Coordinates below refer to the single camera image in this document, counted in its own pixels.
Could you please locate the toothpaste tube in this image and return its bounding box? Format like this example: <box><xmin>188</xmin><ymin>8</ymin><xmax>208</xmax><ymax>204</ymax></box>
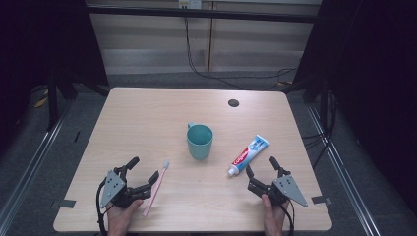
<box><xmin>227</xmin><ymin>134</ymin><xmax>271</xmax><ymax>178</ymax></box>

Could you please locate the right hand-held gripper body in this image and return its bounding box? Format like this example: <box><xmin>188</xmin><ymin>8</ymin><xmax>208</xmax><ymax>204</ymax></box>
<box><xmin>247</xmin><ymin>174</ymin><xmax>309</xmax><ymax>208</ymax></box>

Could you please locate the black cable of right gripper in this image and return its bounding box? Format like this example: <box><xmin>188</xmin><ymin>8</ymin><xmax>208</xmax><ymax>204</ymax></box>
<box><xmin>279</xmin><ymin>201</ymin><xmax>296</xmax><ymax>236</ymax></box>

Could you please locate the teal cup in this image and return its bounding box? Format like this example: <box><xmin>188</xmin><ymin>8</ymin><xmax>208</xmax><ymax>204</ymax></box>
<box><xmin>186</xmin><ymin>122</ymin><xmax>214</xmax><ymax>161</ymax></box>

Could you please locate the pink toothbrush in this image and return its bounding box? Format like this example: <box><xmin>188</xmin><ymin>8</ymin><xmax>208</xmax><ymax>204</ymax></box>
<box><xmin>142</xmin><ymin>159</ymin><xmax>170</xmax><ymax>218</ymax></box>

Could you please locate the yellow floor tape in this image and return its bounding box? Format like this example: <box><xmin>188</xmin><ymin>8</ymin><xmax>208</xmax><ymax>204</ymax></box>
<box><xmin>33</xmin><ymin>88</ymin><xmax>49</xmax><ymax>109</ymax></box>

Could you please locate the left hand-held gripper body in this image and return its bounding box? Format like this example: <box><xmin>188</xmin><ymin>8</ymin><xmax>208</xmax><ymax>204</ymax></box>
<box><xmin>99</xmin><ymin>169</ymin><xmax>152</xmax><ymax>209</ymax></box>

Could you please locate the person's right hand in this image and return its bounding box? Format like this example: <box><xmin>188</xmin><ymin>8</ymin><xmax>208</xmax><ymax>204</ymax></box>
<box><xmin>261</xmin><ymin>193</ymin><xmax>290</xmax><ymax>236</ymax></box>

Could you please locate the black wall socket cable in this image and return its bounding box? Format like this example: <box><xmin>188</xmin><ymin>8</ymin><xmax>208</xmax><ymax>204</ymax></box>
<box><xmin>183</xmin><ymin>7</ymin><xmax>298</xmax><ymax>91</ymax></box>

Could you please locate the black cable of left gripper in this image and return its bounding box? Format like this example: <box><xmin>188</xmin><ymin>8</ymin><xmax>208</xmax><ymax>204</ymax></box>
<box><xmin>95</xmin><ymin>178</ymin><xmax>114</xmax><ymax>236</ymax></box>

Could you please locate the black metal stand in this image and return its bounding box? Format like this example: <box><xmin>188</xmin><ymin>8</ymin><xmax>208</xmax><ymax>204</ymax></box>
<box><xmin>46</xmin><ymin>67</ymin><xmax>80</xmax><ymax>133</ymax></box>

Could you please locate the white wall socket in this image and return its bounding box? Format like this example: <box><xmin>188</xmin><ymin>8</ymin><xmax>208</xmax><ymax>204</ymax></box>
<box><xmin>178</xmin><ymin>0</ymin><xmax>203</xmax><ymax>10</ymax></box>

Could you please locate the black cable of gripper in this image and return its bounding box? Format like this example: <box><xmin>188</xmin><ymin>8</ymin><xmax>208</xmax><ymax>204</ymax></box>
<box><xmin>95</xmin><ymin>178</ymin><xmax>114</xmax><ymax>236</ymax></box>
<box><xmin>279</xmin><ymin>201</ymin><xmax>296</xmax><ymax>236</ymax></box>

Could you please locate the grey tape strip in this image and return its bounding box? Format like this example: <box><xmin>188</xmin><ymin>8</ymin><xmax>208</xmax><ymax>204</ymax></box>
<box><xmin>49</xmin><ymin>199</ymin><xmax>78</xmax><ymax>210</ymax></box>
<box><xmin>311</xmin><ymin>195</ymin><xmax>333</xmax><ymax>206</ymax></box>

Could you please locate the black curtain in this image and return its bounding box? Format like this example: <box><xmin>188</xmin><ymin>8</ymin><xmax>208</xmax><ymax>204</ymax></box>
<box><xmin>0</xmin><ymin>0</ymin><xmax>110</xmax><ymax>158</ymax></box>
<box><xmin>284</xmin><ymin>0</ymin><xmax>417</xmax><ymax>215</ymax></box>

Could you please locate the metal floor rail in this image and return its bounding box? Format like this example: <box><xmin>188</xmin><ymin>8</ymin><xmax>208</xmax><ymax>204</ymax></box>
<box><xmin>0</xmin><ymin>99</ymin><xmax>74</xmax><ymax>232</ymax></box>
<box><xmin>305</xmin><ymin>103</ymin><xmax>383</xmax><ymax>236</ymax></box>

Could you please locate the bundle of black floor cables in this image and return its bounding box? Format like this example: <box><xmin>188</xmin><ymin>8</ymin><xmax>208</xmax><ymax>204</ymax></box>
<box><xmin>300</xmin><ymin>89</ymin><xmax>339</xmax><ymax>170</ymax></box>

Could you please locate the person's left hand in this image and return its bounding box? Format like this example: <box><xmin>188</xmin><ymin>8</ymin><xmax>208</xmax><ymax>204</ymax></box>
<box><xmin>106</xmin><ymin>198</ymin><xmax>145</xmax><ymax>236</ymax></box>

